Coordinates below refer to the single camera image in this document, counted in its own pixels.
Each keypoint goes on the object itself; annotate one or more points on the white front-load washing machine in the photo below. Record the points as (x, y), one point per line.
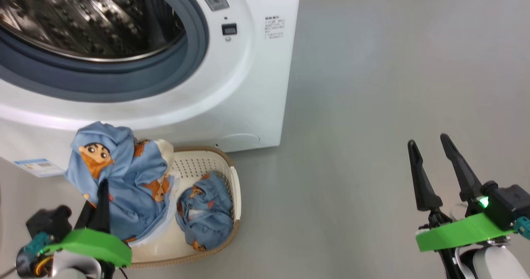
(248, 88)

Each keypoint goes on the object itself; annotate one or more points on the black door latch socket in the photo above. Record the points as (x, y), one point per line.
(229, 29)

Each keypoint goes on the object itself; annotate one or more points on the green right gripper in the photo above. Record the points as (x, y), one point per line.
(463, 231)

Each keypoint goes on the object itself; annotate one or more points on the teal camera connector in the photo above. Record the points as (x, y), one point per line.
(523, 227)
(37, 241)

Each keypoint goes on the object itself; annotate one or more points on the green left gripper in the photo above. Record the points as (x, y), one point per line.
(95, 246)

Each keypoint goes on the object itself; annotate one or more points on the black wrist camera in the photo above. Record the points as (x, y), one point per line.
(509, 202)
(47, 223)

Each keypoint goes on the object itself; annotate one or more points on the cream perforated laundry basket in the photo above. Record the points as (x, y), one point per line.
(219, 167)

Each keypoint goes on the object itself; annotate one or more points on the blue cartoon bear garment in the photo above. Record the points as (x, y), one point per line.
(207, 212)

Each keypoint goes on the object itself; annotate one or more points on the round white filter cover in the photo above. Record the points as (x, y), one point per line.
(238, 140)

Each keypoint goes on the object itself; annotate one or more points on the teal right camera connector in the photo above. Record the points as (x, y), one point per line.
(523, 227)

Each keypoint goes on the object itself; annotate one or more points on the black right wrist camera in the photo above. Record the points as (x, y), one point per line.
(509, 202)

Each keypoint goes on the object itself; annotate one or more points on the grey rubber door gasket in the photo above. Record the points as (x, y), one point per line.
(124, 78)

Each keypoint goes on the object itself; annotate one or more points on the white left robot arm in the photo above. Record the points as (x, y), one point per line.
(70, 267)

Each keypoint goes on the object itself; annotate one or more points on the blue energy label sticker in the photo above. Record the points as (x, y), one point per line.
(37, 167)

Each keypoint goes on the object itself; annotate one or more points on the printed warning text label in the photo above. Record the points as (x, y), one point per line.
(274, 26)

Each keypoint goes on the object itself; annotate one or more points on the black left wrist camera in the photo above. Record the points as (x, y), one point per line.
(47, 223)

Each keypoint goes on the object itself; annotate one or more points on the teal left camera connector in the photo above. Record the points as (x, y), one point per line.
(37, 241)

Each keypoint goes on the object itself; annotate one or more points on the blue cartoon print garment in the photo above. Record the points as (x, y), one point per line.
(128, 175)

